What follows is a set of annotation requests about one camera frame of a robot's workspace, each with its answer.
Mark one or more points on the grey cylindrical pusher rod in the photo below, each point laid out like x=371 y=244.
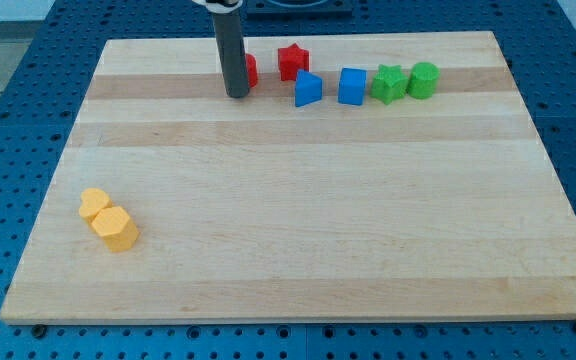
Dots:
x=230 y=45

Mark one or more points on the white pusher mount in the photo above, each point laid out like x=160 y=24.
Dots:
x=220 y=5

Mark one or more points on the yellow hexagon block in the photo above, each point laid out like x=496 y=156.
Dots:
x=116 y=228

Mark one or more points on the red cylinder block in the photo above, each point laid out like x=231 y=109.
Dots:
x=251 y=65

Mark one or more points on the red star block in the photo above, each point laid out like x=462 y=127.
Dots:
x=291 y=59

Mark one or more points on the blue triangle block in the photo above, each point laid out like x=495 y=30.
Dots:
x=308 y=88

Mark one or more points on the blue cube block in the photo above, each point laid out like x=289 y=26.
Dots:
x=351 y=86

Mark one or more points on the green star block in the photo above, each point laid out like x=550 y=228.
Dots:
x=389 y=84

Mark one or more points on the green cylinder block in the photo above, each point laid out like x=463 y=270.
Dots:
x=423 y=80

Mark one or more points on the wooden board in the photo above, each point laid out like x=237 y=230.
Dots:
x=256 y=211

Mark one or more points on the yellow heart block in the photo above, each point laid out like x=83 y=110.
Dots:
x=92 y=201

